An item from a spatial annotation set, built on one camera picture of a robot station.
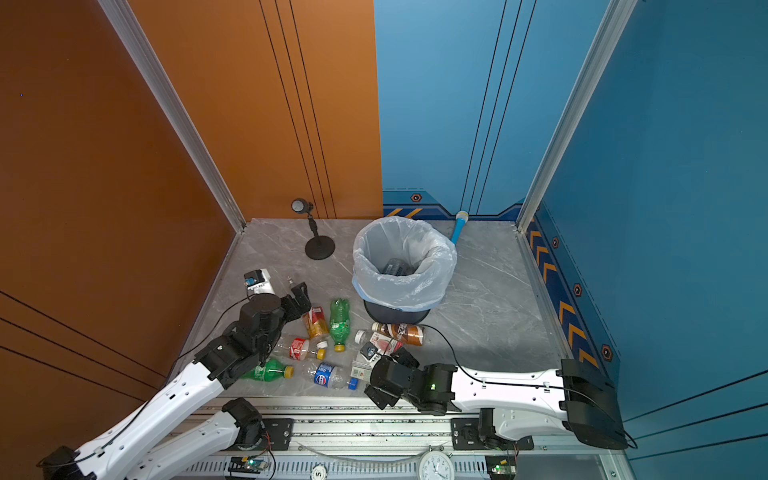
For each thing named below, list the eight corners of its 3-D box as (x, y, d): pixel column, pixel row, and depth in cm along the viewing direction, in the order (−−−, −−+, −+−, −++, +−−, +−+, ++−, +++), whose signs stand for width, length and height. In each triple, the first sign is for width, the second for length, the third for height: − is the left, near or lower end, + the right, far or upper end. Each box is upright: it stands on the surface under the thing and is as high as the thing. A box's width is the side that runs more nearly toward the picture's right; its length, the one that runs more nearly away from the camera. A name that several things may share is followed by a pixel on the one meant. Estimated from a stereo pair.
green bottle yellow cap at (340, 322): (327, 352, 88) (324, 346, 85) (333, 305, 98) (331, 298, 95) (347, 352, 88) (345, 346, 85) (352, 305, 98) (350, 298, 95)
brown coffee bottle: (371, 341, 91) (370, 333, 86) (375, 326, 94) (374, 318, 89) (422, 349, 89) (423, 342, 84) (424, 334, 92) (425, 326, 87)
